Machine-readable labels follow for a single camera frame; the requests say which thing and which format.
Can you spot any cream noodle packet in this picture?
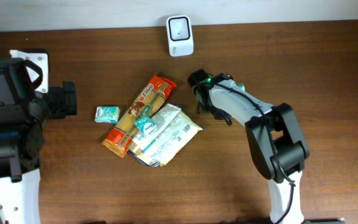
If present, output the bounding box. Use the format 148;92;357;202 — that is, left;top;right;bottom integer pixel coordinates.
128;111;203;167

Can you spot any white label packet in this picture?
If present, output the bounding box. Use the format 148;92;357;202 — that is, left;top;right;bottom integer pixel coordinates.
128;103;181;155

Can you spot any white barcode scanner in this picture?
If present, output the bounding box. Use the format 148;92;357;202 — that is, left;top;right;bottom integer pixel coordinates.
166;15;194;57

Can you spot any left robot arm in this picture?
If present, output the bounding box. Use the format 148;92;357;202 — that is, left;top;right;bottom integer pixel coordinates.
0;49;77;223

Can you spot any teal flushable wipes pack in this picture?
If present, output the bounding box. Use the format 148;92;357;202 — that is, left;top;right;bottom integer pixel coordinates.
236;83;246;91

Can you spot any orange spaghetti packet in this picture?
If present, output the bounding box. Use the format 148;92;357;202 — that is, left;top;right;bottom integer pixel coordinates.
101;74;177;157

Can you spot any small teal tissue pack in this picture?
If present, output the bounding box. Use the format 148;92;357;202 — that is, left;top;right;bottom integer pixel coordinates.
135;115;156;136

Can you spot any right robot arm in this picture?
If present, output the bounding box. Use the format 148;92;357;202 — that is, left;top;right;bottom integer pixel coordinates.
188;69;310;223

